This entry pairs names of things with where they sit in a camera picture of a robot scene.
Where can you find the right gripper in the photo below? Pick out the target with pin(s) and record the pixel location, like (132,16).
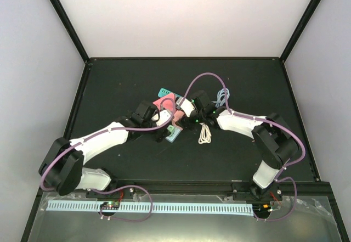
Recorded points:
(188,125)

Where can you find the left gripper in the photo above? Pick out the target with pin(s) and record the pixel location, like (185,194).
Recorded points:
(160,135)

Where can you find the light blue power strip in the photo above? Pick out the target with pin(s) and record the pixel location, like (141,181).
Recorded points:
(174,134)

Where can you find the green USB charger plug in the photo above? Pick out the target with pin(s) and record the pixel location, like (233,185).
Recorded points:
(171,128)

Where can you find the pink square socket adapter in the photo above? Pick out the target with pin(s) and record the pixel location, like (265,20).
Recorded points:
(177,116)

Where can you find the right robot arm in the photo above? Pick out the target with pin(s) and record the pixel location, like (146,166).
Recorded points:
(275,145)

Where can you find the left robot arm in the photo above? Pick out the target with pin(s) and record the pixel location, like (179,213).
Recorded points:
(63,169)

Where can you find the pink triangular power strip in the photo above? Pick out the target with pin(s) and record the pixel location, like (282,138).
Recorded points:
(166,102)

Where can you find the teal power strip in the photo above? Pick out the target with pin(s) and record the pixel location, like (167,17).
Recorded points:
(163,92)

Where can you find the left circuit board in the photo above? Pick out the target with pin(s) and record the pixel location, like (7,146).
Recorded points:
(110,205)

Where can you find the circuit board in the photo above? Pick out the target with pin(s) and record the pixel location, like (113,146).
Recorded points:
(110,205)
(261,208)

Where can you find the right circuit board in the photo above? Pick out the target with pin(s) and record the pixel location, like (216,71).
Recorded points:
(261,208)

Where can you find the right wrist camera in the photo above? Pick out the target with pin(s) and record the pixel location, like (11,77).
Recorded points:
(185,106)

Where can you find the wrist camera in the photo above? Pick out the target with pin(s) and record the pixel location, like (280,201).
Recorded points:
(185,106)
(161,117)

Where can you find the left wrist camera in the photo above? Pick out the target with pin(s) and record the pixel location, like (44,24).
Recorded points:
(161,117)

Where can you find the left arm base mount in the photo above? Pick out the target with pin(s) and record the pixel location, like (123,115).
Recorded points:
(124,194)

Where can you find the white slotted cable duct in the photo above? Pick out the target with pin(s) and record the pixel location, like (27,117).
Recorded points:
(155,207)

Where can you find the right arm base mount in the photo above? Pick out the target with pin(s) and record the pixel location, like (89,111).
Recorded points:
(249,191)

